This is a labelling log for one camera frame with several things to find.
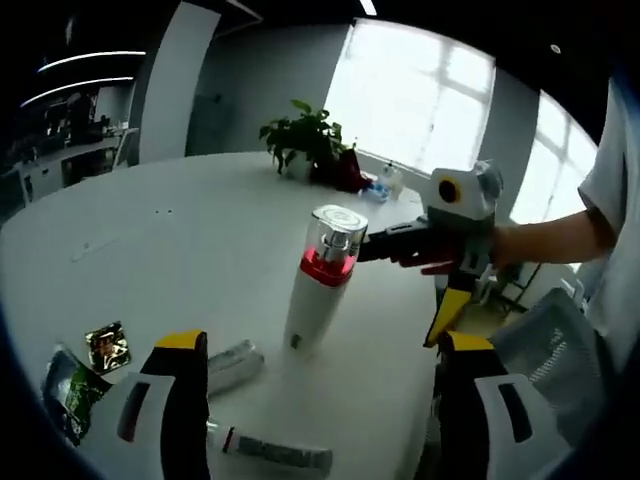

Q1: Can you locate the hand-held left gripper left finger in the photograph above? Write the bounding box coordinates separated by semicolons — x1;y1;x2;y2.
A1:
115;329;211;480

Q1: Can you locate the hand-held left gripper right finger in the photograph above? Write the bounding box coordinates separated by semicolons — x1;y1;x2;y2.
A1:
433;329;566;480

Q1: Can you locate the small clear cap skincare bottle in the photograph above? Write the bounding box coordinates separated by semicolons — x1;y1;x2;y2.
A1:
206;338;266;397

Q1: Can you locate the gold skincare sachet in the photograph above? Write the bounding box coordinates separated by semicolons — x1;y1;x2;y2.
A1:
83;321;135;375

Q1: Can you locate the red collar skincare pump bottle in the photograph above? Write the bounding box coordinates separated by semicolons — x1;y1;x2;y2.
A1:
283;204;370;354

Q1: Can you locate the clear cap skincare tube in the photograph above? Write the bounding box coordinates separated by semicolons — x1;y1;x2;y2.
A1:
206;418;334;472

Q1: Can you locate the green black skincare sachet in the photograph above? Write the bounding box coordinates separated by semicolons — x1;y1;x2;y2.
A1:
40;343;114;448

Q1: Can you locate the dark red bag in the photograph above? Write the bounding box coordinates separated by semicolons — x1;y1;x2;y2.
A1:
333;148;374;194

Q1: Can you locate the large window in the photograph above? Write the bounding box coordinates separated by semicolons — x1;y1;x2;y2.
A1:
509;92;601;226
322;19;499;174

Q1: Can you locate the white mesh office chair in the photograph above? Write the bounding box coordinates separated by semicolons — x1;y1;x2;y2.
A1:
492;287;601;451

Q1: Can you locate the potted green plant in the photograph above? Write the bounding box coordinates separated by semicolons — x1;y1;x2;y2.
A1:
258;98;351;181

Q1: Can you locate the person's white shirt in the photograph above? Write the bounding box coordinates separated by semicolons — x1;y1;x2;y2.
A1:
577;74;640;371

